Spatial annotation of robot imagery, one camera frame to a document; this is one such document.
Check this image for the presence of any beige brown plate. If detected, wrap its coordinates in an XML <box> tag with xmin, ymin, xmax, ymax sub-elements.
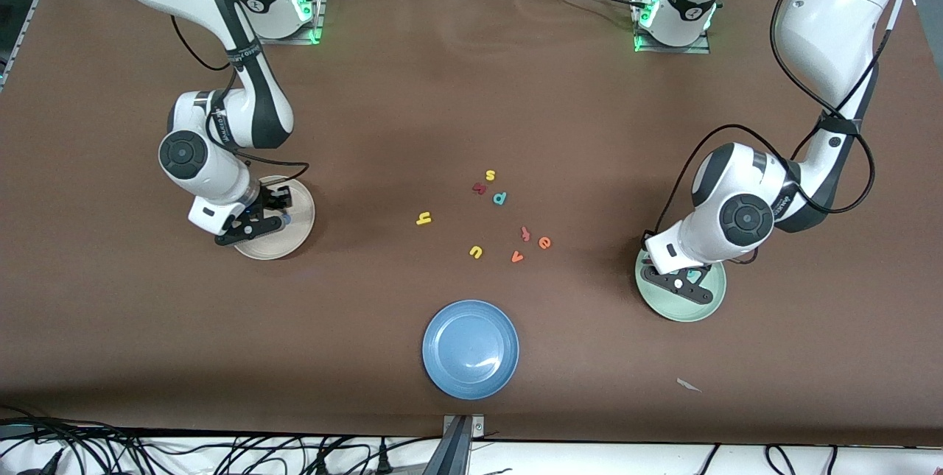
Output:
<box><xmin>234</xmin><ymin>175</ymin><xmax>316</xmax><ymax>261</ymax></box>

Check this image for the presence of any pale green plate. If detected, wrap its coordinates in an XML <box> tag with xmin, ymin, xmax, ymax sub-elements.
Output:
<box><xmin>634</xmin><ymin>231</ymin><xmax>727</xmax><ymax>323</ymax></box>

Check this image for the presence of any brown table cover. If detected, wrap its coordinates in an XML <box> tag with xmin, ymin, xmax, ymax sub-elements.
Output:
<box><xmin>0</xmin><ymin>0</ymin><xmax>943</xmax><ymax>448</ymax></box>

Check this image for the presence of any blue plate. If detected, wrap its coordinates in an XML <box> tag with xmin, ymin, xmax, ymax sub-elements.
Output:
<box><xmin>422</xmin><ymin>300</ymin><xmax>520</xmax><ymax>401</ymax></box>

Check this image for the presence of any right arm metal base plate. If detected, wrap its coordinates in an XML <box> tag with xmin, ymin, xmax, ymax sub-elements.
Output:
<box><xmin>245</xmin><ymin>0</ymin><xmax>326</xmax><ymax>45</ymax></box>

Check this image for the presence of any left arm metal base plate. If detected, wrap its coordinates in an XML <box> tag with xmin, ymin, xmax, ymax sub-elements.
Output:
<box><xmin>634</xmin><ymin>0</ymin><xmax>712</xmax><ymax>54</ymax></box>

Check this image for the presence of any black looped cable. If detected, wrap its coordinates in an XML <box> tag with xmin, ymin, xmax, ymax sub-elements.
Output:
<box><xmin>765</xmin><ymin>444</ymin><xmax>798</xmax><ymax>475</ymax></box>

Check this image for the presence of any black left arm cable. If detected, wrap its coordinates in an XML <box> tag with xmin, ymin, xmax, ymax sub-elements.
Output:
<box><xmin>648</xmin><ymin>0</ymin><xmax>877</xmax><ymax>240</ymax></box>

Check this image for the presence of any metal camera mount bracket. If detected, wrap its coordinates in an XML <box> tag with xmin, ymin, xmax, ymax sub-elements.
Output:
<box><xmin>424</xmin><ymin>414</ymin><xmax>485</xmax><ymax>475</ymax></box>

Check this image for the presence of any tangled black cable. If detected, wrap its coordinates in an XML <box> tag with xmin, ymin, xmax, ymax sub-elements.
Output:
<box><xmin>0</xmin><ymin>405</ymin><xmax>244</xmax><ymax>475</ymax></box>

